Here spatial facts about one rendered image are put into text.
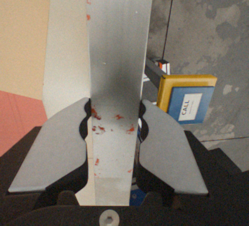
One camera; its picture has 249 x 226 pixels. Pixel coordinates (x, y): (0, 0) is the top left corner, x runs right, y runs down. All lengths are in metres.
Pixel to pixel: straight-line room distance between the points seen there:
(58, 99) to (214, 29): 1.50
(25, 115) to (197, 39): 1.43
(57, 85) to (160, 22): 1.24
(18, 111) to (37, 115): 0.02
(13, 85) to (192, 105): 0.34
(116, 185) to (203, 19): 1.43
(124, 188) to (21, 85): 0.14
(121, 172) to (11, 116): 0.12
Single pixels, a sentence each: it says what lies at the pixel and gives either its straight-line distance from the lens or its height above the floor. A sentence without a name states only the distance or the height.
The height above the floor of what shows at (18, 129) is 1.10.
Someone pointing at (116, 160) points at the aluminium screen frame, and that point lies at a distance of 0.16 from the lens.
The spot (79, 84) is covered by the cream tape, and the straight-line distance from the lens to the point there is 0.16.
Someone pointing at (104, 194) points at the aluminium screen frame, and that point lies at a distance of 0.20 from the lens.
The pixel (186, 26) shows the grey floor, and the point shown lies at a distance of 1.45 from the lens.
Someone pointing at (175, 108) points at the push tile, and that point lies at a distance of 0.39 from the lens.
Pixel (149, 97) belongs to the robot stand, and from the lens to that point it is 1.26.
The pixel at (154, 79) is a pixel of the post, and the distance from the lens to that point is 0.55.
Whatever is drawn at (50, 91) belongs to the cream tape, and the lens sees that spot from 0.17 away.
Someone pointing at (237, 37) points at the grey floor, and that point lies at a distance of 1.75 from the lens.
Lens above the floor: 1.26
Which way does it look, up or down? 60 degrees down
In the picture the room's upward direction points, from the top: 159 degrees clockwise
